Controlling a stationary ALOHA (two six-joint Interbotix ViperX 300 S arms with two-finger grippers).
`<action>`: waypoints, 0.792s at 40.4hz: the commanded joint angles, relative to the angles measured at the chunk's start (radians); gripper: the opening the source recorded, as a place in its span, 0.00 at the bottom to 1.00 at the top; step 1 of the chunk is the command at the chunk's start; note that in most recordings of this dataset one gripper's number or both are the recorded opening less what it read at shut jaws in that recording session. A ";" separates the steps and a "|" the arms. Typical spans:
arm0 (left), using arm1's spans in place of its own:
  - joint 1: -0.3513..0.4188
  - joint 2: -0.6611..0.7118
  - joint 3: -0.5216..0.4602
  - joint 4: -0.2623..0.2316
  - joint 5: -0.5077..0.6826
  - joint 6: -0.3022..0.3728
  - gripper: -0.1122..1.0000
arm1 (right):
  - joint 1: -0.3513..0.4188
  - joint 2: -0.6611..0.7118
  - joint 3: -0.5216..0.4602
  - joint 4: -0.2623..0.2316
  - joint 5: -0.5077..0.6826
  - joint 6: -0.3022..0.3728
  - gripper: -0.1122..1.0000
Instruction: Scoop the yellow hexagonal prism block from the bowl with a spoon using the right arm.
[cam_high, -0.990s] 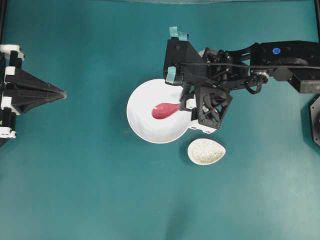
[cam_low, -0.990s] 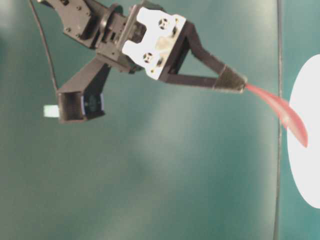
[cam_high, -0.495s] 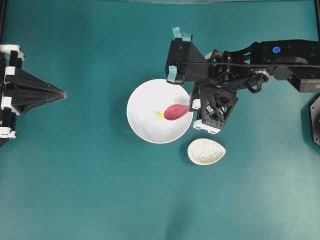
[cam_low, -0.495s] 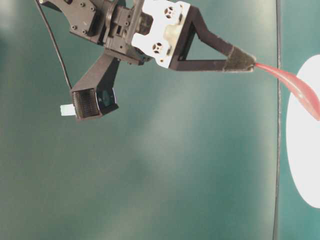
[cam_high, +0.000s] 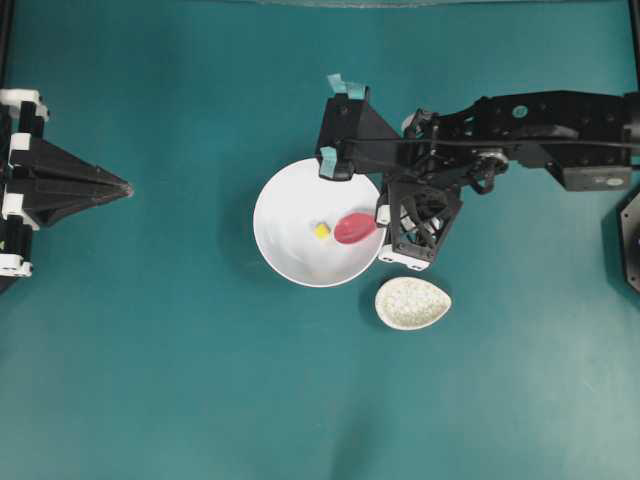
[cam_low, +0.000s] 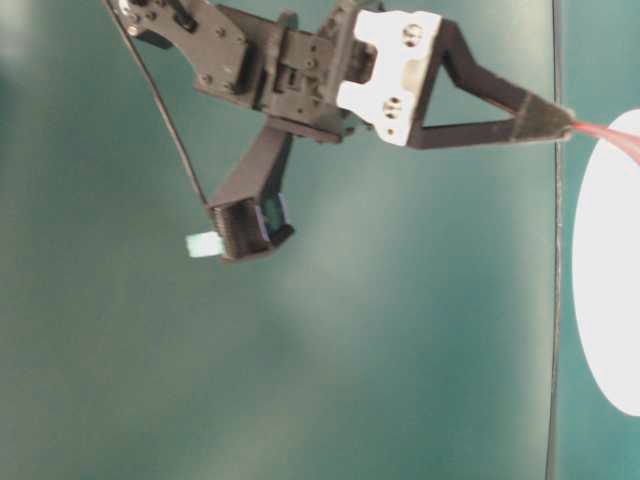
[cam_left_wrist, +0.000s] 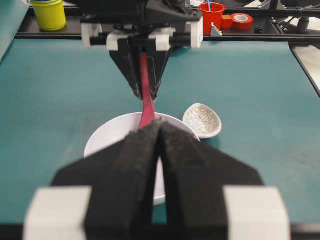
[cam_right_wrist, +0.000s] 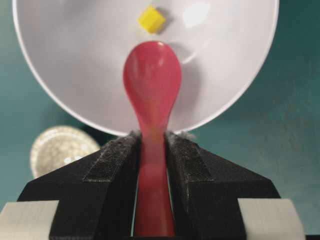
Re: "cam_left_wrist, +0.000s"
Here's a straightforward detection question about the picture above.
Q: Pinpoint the grey crackle spoon rest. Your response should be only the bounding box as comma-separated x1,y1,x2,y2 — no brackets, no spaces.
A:
182,103,222,139

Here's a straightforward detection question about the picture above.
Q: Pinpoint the red plastic spoon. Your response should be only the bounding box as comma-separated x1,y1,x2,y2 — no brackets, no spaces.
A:
138,53,156,128

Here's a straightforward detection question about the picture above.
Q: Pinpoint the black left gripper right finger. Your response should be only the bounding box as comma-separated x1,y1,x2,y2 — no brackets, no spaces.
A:
158,119,292,240

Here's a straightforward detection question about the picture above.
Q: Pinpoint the red plastic cup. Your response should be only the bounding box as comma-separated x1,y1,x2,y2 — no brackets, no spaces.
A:
199,2,225,35

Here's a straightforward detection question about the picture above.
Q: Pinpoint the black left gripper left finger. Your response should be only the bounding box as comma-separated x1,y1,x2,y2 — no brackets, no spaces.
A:
22,119,161,240

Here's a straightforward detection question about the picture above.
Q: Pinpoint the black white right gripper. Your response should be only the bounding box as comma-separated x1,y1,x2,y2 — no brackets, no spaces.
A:
80,0,203,100

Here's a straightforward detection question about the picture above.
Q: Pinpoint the red tape roll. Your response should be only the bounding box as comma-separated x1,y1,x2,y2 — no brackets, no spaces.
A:
231,13,253,31

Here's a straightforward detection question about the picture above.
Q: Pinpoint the yellow-green plastic cup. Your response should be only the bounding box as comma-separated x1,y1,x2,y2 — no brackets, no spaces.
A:
30,0,67,32

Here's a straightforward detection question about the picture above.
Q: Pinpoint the white bowl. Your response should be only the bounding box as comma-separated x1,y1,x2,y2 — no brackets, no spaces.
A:
84,112,199,206

